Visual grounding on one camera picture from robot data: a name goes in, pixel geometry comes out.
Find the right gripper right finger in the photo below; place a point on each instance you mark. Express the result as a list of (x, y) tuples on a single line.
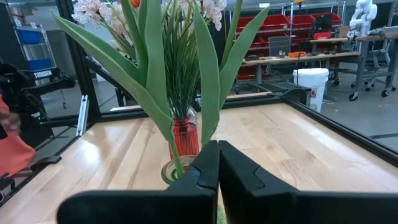
[(248, 193)]

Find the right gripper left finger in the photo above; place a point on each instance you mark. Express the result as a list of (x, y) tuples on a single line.
[(192, 193)]

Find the orange artificial tulip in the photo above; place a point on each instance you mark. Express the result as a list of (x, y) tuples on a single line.
[(210, 77), (124, 74), (155, 46)]

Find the green glass vase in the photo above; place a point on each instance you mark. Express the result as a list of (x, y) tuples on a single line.
[(169, 172)]

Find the red ribbed glass vase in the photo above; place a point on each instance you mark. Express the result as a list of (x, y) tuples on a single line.
[(186, 137)]

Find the clear cut-glass vase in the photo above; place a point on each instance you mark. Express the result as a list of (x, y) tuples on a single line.
[(193, 115)]

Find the white plastic bucket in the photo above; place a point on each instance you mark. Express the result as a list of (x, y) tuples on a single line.
[(312, 84)]

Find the silver aluminium profile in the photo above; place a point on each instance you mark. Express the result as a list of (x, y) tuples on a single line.
[(82, 115)]

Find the orange hand tool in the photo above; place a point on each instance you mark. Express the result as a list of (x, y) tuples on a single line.
[(297, 54)]

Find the long wooden workbench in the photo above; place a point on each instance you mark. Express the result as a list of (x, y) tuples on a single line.
[(311, 57)]

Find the dark grey laptop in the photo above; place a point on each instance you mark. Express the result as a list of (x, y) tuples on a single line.
[(279, 46)]

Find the shelf with red bins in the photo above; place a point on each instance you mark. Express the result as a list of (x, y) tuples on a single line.
[(280, 21)]

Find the person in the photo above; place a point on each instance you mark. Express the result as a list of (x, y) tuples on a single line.
[(12, 152)]

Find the grey wheeled table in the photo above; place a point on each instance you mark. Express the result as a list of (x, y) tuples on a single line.
[(376, 34)]

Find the white humanoid sculpture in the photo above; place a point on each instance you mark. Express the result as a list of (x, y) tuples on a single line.
[(362, 15)]

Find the shelf with blue bins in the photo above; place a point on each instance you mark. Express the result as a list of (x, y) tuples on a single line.
[(34, 46)]

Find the black aluminium table frame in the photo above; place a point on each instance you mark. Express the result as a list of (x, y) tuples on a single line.
[(342, 129)]

